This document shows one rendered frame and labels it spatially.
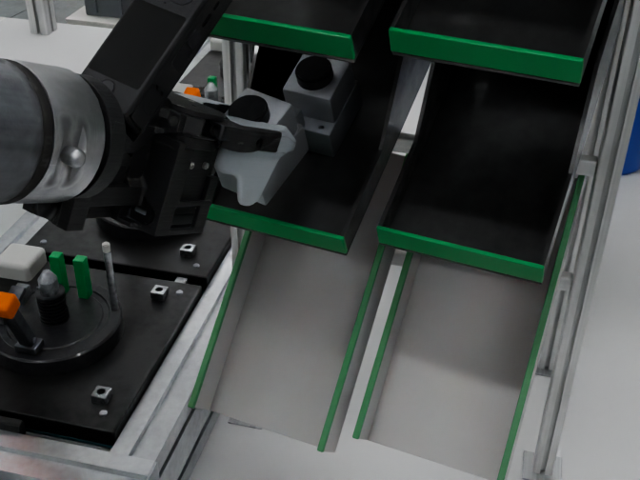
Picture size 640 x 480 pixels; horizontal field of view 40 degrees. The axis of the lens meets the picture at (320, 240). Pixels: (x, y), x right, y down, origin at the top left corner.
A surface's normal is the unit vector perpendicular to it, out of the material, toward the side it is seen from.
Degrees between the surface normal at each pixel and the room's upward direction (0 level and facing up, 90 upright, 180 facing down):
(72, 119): 69
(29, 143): 87
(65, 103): 57
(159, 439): 0
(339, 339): 45
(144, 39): 37
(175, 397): 0
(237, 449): 0
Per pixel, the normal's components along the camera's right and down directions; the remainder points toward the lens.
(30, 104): 0.84, -0.29
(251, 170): 0.75, 0.38
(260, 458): 0.02, -0.83
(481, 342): -0.27, -0.24
